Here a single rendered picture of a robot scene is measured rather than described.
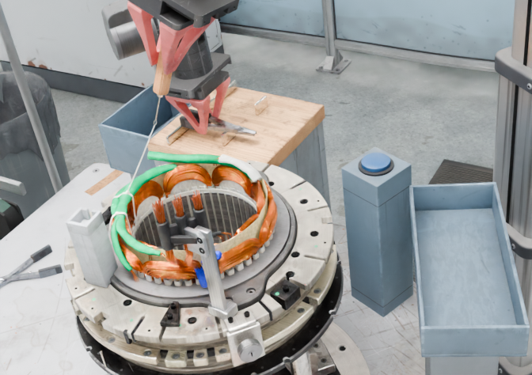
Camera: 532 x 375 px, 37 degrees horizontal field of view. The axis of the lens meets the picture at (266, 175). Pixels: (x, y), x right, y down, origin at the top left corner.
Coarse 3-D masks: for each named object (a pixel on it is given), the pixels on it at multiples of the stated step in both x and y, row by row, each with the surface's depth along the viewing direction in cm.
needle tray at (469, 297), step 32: (416, 192) 101; (448, 192) 101; (480, 192) 100; (416, 224) 101; (448, 224) 100; (480, 224) 99; (416, 256) 90; (448, 256) 95; (480, 256) 94; (512, 256) 88; (416, 288) 89; (448, 288) 91; (480, 288) 90; (512, 288) 87; (448, 320) 87; (480, 320) 86; (512, 320) 86; (448, 352) 83; (480, 352) 82; (512, 352) 82
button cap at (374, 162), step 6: (366, 156) 111; (372, 156) 111; (378, 156) 111; (384, 156) 110; (366, 162) 110; (372, 162) 109; (378, 162) 109; (384, 162) 109; (366, 168) 109; (372, 168) 109; (378, 168) 109; (384, 168) 109
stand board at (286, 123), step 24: (240, 96) 125; (240, 120) 119; (264, 120) 118; (288, 120) 117; (312, 120) 118; (192, 144) 115; (216, 144) 114; (240, 144) 114; (264, 144) 113; (288, 144) 113
